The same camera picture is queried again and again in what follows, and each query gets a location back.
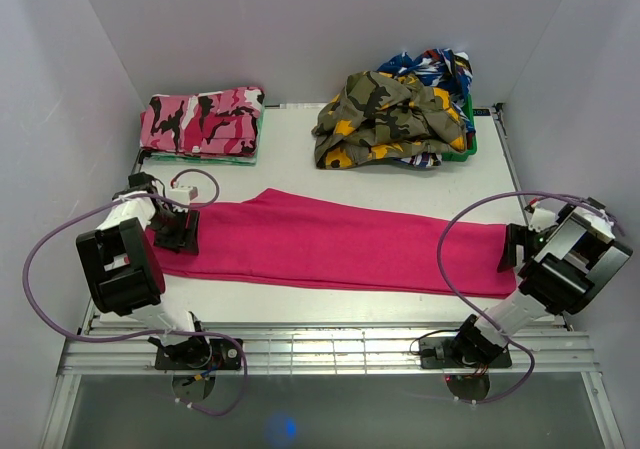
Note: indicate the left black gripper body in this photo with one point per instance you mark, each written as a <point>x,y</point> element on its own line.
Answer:
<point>169,227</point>

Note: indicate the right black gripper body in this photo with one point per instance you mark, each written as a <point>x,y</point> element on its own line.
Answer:
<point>534,240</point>

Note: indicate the magenta pink trousers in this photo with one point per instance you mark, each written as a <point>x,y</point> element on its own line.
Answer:
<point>284,239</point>

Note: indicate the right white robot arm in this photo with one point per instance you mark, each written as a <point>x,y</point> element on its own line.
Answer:
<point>563,259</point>

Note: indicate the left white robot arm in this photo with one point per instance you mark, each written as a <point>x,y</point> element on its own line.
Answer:
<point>124,275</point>

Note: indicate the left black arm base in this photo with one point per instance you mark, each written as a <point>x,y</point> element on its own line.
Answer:
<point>222,356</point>

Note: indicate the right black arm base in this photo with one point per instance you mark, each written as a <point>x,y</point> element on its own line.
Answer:
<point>466,371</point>

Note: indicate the pink camouflage folded trousers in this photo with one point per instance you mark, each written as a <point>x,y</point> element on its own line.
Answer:
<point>244,93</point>

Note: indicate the blue white camouflage trousers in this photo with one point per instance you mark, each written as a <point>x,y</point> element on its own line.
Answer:
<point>447,70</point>

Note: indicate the olive yellow camouflage trousers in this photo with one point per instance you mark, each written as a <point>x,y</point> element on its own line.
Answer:
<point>377,117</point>

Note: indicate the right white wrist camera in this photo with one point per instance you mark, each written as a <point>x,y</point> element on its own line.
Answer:
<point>540,218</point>

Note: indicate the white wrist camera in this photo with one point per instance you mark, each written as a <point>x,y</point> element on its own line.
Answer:
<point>184,195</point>
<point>540,218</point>

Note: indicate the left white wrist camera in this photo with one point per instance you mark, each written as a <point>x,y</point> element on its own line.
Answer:
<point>184,195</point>

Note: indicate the aluminium front rail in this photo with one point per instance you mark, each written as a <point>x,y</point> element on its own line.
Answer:
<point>329,350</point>

